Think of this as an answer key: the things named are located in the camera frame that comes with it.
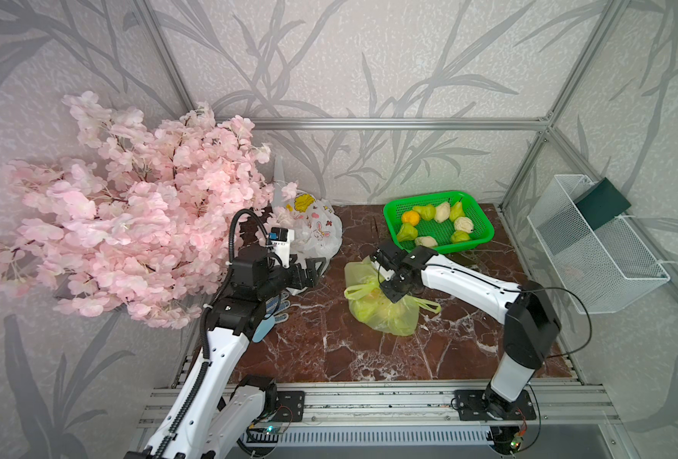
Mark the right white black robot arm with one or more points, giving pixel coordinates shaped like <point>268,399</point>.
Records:
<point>530,323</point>

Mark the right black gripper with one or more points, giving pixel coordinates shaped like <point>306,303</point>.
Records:
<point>391,295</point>

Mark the green pear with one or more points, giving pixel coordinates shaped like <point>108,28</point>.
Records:
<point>426,213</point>
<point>460,237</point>
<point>407,232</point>
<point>456,211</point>

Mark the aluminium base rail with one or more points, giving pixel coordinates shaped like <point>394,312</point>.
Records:
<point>431,413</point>

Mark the light green plastic bag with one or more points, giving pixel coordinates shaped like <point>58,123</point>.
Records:
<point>370,306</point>

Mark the pink artificial blossom tree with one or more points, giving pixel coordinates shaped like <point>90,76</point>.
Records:
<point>149,232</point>

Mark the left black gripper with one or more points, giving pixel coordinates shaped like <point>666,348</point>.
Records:
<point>298,282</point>

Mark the green pear top left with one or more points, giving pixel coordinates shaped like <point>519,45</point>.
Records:
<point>426,213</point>

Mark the orange pear upper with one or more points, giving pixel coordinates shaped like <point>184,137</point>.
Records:
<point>411,217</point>

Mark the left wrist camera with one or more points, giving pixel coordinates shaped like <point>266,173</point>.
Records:
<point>280,240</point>

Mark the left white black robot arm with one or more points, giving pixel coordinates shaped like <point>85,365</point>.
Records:
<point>200,423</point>

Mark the dark green card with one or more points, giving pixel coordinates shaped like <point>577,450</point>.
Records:
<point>601,203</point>

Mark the white wire mesh basket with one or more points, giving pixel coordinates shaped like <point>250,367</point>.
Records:
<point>605,267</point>

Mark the cream pear right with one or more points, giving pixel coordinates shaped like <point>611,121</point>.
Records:
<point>464,224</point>

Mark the green plastic basket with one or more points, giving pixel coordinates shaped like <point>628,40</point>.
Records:
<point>483,229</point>

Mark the green pear top right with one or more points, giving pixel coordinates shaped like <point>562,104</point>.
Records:
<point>456,211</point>

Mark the cream pear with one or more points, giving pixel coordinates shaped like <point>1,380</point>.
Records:
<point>426,241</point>
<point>464,224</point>
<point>442,212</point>

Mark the light blue spatula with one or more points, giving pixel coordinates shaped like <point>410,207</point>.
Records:
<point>263,329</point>

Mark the white printed plastic bag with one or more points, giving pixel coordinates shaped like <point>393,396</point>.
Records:
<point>317,229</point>

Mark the cream pear top centre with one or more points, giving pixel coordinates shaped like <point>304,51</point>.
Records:
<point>442,212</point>

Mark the green pear centre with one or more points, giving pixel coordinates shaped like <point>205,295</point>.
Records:
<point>407,232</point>

